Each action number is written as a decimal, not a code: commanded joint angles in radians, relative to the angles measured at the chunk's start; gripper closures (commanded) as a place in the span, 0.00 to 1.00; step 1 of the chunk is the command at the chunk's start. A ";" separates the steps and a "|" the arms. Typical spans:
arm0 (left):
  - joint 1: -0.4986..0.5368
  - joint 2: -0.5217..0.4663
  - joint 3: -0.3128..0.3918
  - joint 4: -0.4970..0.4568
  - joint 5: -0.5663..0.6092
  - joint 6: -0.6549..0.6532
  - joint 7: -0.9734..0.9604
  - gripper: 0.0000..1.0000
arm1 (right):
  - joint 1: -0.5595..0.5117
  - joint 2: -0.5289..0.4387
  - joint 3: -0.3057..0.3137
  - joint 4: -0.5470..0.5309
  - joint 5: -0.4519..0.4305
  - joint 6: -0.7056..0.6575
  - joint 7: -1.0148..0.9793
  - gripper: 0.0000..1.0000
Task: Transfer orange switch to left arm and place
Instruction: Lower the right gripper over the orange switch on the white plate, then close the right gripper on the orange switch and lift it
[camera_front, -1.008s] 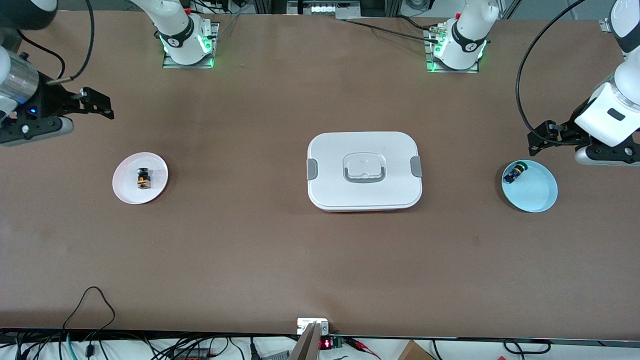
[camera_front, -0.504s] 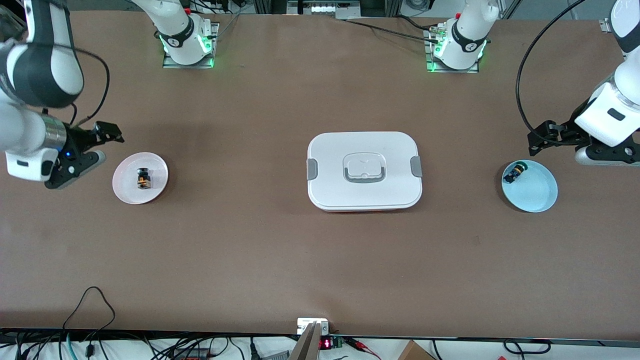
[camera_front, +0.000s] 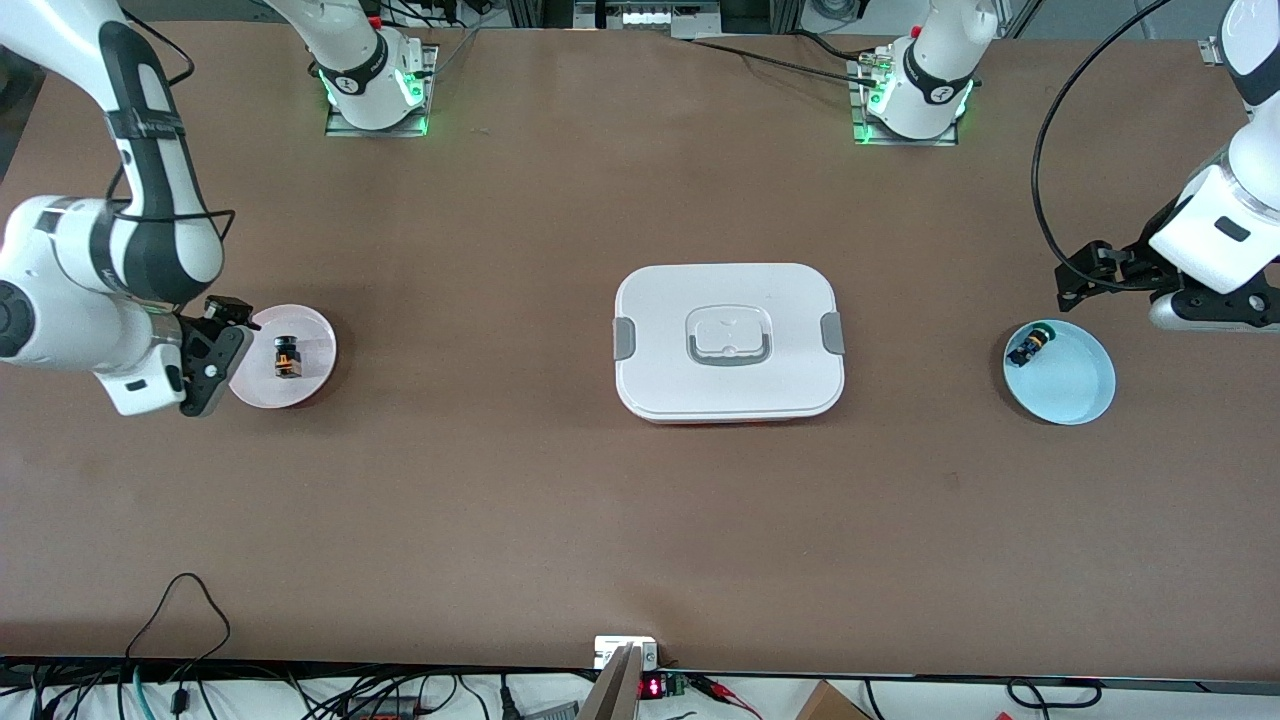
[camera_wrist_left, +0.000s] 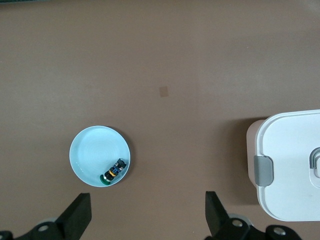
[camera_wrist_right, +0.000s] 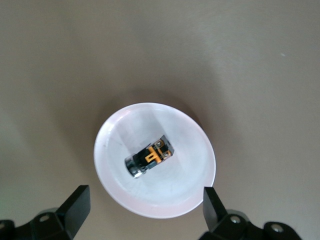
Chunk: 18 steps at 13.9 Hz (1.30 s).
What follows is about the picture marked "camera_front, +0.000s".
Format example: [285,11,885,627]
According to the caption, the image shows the white lunch box grey clips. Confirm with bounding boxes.
[612,263,846,425]

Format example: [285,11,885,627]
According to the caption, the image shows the brown cardboard box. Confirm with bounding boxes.
[795,680,871,720]

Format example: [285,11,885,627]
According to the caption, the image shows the pink round plate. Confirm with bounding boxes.
[228,304,338,410]

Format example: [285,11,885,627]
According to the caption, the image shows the light blue round plate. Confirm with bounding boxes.
[1003,320,1117,426]

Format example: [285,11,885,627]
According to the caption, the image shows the white mounting block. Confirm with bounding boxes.
[594,636,659,671]

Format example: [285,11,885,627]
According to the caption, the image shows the red black clip leads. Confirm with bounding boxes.
[690,675,763,717]

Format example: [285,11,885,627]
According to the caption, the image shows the grey angled profile bar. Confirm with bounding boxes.
[578,645,646,720]

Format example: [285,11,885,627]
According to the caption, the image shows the green black switch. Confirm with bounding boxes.
[1008,322,1059,368]

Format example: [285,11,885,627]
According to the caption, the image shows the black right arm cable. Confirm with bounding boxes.
[105,8,237,251]

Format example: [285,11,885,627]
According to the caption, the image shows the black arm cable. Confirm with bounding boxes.
[105,8,237,251]
[1032,0,1176,293]

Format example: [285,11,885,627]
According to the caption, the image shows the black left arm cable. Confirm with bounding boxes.
[1032,0,1176,293]

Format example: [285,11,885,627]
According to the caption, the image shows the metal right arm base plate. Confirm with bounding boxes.
[324,44,439,138]

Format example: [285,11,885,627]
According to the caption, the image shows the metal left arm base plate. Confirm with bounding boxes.
[848,50,961,148]

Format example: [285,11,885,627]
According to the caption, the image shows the black looped cable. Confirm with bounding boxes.
[125,573,233,691]

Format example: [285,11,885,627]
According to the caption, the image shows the short black table cable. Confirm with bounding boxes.
[795,30,876,63]

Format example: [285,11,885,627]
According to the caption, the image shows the grey table cable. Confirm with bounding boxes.
[428,25,483,79]

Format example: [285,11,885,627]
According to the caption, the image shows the long black table cable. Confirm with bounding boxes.
[690,38,881,89]

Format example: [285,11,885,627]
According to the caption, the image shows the black floor cable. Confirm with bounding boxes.
[1005,678,1103,711]

